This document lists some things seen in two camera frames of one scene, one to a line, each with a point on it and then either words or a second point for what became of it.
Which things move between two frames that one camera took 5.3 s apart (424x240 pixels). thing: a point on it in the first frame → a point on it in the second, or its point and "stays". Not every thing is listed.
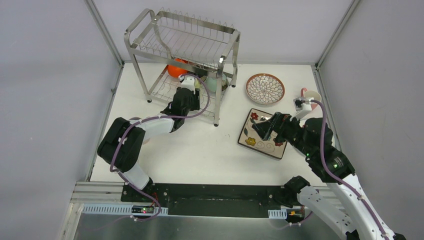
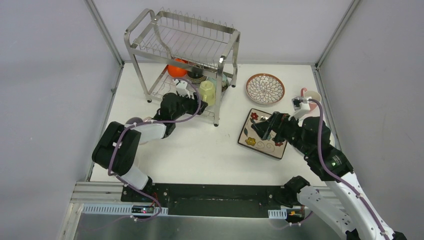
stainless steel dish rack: x=166 y=45 stays
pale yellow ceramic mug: x=198 y=84 → x=207 y=92
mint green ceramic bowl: x=212 y=83 stays
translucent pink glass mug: x=145 y=125 stays
